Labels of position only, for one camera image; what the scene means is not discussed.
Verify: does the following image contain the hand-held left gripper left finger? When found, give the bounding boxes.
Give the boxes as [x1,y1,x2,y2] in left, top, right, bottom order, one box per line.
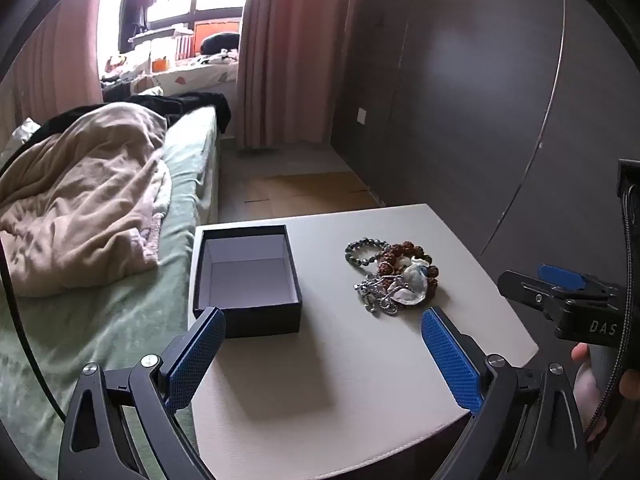
[57,306,227,480]

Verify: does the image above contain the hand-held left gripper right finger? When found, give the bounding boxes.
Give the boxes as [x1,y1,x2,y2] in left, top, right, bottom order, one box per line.
[421,307,588,480]

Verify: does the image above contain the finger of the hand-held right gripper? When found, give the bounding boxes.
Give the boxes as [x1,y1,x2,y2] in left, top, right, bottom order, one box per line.
[497,269,571,322]
[537,263,622,306]

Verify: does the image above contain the clear glass bangle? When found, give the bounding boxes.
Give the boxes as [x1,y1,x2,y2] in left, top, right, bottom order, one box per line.
[389,255,433,308]

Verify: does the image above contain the black jewelry box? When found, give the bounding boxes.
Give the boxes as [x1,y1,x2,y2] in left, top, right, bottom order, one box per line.
[192,224,304,339]

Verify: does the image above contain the silver chain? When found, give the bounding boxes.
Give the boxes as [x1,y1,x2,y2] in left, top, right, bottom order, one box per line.
[353,272,408,317]

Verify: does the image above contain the brown bead bracelet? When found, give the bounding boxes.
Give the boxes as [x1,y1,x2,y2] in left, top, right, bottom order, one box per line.
[376,241,440,292]

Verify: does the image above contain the grey-green bead bracelet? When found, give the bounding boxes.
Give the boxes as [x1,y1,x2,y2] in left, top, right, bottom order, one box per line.
[344,238,392,268]

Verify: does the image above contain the person's right hand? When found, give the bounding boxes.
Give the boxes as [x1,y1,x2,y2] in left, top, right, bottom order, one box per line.
[571,342,640,442]

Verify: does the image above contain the bed with green sheet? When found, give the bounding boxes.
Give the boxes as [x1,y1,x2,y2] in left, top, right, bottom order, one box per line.
[0,96,223,480]

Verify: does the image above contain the cardboard sheet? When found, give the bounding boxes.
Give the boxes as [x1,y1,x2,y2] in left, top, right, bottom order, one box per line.
[242,170,389,209]

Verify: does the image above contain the beige blanket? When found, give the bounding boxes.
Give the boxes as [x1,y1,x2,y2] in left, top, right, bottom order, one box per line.
[0,102,174,297]

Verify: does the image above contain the black garment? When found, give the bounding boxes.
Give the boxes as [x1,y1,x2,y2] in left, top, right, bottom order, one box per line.
[29,91,234,138]

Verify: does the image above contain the patterned white bedding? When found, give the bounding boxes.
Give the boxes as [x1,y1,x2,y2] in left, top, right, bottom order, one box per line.
[149,61,239,97]

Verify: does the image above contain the pink curtain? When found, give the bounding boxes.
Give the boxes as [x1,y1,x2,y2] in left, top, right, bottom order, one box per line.
[9,0,109,133]
[234,0,370,152]

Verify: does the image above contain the orange box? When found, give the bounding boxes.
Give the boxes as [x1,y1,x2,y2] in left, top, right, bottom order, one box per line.
[193,19,242,57]

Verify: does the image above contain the hanging dark clothes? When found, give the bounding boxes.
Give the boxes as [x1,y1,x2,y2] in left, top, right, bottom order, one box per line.
[118,0,159,54]

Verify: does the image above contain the thin black cable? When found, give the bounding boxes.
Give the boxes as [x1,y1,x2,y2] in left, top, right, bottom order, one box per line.
[0,237,69,426]

